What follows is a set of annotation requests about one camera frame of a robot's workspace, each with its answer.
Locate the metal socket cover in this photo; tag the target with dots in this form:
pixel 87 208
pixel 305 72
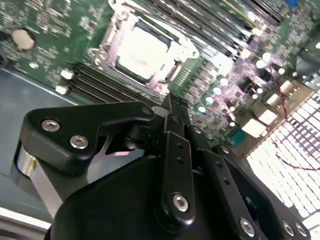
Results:
pixel 111 37

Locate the silver CPU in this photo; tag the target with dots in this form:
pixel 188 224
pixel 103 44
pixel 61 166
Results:
pixel 143 51

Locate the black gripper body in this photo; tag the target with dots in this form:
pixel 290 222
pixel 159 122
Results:
pixel 112 212

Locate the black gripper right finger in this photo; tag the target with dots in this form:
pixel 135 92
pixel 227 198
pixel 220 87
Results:
pixel 225 180

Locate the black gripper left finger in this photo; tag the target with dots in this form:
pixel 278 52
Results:
pixel 62 126

